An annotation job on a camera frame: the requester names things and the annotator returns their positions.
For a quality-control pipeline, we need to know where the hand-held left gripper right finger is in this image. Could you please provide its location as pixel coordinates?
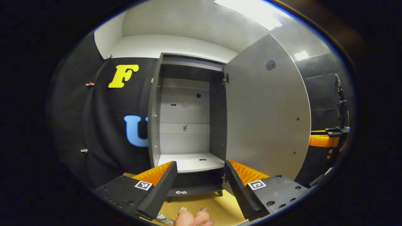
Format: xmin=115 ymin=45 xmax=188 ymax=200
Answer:
xmin=224 ymin=159 xmax=311 ymax=221

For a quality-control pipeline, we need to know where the white bottle green label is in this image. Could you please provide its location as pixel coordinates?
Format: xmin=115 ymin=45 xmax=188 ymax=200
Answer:
xmin=156 ymin=213 xmax=174 ymax=226

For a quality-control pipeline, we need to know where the long ceiling light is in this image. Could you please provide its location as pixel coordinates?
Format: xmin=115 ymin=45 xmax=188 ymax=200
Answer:
xmin=214 ymin=0 xmax=283 ymax=31

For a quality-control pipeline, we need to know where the grey cabinet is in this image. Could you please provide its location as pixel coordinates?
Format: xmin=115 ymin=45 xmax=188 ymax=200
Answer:
xmin=148 ymin=53 xmax=230 ymax=202

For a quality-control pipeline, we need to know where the beige cabinet door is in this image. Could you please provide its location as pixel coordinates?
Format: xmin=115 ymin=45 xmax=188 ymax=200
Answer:
xmin=224 ymin=34 xmax=312 ymax=181

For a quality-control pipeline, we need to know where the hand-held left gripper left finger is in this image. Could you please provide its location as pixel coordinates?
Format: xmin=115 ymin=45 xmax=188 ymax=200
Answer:
xmin=94 ymin=161 xmax=178 ymax=221

